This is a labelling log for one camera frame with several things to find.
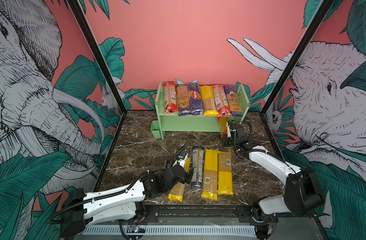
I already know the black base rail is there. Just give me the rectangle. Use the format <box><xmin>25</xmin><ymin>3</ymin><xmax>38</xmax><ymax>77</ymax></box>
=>
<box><xmin>141</xmin><ymin>204</ymin><xmax>277</xmax><ymax>225</ymax></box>

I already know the white vented strip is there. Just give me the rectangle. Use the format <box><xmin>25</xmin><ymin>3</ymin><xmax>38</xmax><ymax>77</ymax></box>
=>
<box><xmin>83</xmin><ymin>225</ymin><xmax>257</xmax><ymax>238</ymax></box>

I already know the red spaghetti bag white label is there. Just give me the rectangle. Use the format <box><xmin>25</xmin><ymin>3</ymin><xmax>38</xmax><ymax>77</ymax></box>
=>
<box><xmin>212</xmin><ymin>85</ymin><xmax>231</xmax><ymax>117</ymax></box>

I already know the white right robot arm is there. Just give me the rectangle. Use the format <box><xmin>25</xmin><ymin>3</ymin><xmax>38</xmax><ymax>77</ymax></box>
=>
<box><xmin>219</xmin><ymin>119</ymin><xmax>324</xmax><ymax>223</ymax></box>

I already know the black enclosure frame post left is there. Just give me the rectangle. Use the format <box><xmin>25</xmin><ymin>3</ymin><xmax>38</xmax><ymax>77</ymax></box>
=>
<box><xmin>67</xmin><ymin>0</ymin><xmax>127</xmax><ymax>192</ymax></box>

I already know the black enclosure frame post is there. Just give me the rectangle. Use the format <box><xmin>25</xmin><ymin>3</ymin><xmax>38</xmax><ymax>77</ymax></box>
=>
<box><xmin>260</xmin><ymin>0</ymin><xmax>334</xmax><ymax>115</ymax></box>
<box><xmin>67</xmin><ymin>0</ymin><xmax>127</xmax><ymax>192</ymax></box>

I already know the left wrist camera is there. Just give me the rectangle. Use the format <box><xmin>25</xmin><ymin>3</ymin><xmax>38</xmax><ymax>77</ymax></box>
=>
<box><xmin>176</xmin><ymin>152</ymin><xmax>190</xmax><ymax>168</ymax></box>

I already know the black enclosure frame post right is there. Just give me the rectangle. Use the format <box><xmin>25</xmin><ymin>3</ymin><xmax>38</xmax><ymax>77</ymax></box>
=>
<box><xmin>260</xmin><ymin>0</ymin><xmax>334</xmax><ymax>115</ymax></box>

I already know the clear blue spaghetti bag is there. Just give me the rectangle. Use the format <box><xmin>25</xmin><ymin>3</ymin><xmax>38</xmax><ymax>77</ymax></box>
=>
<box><xmin>190</xmin><ymin>146</ymin><xmax>205</xmax><ymax>192</ymax></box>

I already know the blue yellow spaghetti bag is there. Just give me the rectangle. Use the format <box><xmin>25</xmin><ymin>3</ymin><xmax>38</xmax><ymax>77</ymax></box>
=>
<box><xmin>175</xmin><ymin>79</ymin><xmax>192</xmax><ymax>117</ymax></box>

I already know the red white-label spaghetti bag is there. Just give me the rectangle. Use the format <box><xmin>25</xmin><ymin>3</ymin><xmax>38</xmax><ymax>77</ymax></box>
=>
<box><xmin>163</xmin><ymin>81</ymin><xmax>178</xmax><ymax>114</ymax></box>

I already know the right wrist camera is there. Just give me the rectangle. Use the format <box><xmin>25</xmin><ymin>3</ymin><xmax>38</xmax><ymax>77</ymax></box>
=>
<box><xmin>226</xmin><ymin>120</ymin><xmax>234</xmax><ymax>138</ymax></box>

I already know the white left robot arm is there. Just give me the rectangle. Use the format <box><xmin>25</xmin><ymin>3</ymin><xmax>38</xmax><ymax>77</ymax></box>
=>
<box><xmin>49</xmin><ymin>164</ymin><xmax>194</xmax><ymax>238</ymax></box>

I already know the blue Barilla spaghetti bag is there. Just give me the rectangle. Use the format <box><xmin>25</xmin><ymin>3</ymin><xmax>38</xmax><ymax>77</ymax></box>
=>
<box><xmin>189</xmin><ymin>80</ymin><xmax>204</xmax><ymax>116</ymax></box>

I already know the red yellow spaghetti bag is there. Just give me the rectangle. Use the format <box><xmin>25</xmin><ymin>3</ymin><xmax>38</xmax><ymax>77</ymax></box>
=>
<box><xmin>217</xmin><ymin>116</ymin><xmax>231</xmax><ymax>137</ymax></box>

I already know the yellow Pastatime spaghetti bag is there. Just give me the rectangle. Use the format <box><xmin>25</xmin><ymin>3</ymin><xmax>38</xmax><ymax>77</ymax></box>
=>
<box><xmin>200</xmin><ymin>86</ymin><xmax>219</xmax><ymax>116</ymax></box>

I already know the Ankara spaghetti bag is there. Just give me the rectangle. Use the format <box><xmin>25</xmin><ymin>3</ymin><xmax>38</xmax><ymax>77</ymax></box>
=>
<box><xmin>224</xmin><ymin>85</ymin><xmax>243</xmax><ymax>117</ymax></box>

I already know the green metal shelf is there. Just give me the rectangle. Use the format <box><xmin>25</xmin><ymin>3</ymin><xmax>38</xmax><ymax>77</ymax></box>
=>
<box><xmin>150</xmin><ymin>82</ymin><xmax>251</xmax><ymax>142</ymax></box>

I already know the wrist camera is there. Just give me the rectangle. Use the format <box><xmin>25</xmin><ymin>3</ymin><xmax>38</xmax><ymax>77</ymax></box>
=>
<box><xmin>176</xmin><ymin>152</ymin><xmax>190</xmax><ymax>168</ymax></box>
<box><xmin>226</xmin><ymin>120</ymin><xmax>234</xmax><ymax>138</ymax></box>

